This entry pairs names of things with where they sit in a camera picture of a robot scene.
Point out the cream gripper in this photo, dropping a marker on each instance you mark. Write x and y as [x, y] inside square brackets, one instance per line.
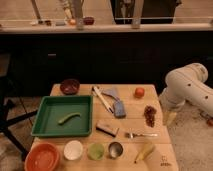
[168, 117]

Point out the blue sponge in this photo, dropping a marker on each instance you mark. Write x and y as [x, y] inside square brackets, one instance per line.
[119, 110]

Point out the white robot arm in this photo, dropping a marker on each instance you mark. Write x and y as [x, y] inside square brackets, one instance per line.
[186, 84]

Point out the white small bowl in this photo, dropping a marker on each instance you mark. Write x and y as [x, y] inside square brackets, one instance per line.
[73, 150]

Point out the dark purple bowl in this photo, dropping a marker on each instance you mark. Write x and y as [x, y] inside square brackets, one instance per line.
[70, 86]

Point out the dark red background bowl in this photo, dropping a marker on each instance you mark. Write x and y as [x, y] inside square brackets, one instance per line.
[88, 20]

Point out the orange bowl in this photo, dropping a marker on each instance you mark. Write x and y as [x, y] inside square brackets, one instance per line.
[42, 157]

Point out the bunch of dark grapes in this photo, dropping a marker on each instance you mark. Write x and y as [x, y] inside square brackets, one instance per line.
[149, 114]

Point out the yellow banana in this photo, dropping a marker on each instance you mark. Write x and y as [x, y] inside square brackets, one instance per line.
[147, 149]

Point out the red tomato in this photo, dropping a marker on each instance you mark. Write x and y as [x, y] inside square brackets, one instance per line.
[139, 92]

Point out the wooden table board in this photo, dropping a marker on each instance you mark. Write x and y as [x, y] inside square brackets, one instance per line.
[161, 159]

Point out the silver fork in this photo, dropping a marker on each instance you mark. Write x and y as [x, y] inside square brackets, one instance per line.
[133, 135]

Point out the wooden block brush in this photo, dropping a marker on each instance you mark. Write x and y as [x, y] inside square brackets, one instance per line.
[112, 131]

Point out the metal cup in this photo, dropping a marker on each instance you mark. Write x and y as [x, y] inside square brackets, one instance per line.
[115, 150]

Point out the light green cup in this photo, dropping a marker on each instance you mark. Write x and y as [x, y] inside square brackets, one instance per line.
[96, 151]

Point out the green bean pod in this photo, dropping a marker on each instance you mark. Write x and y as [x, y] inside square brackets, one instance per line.
[67, 117]

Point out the green plastic tray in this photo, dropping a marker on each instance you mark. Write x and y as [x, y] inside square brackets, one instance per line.
[53, 108]

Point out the black chair base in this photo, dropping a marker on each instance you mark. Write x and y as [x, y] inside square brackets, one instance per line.
[5, 123]

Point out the white handled knife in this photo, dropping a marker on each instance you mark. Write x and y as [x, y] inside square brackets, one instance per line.
[105, 103]

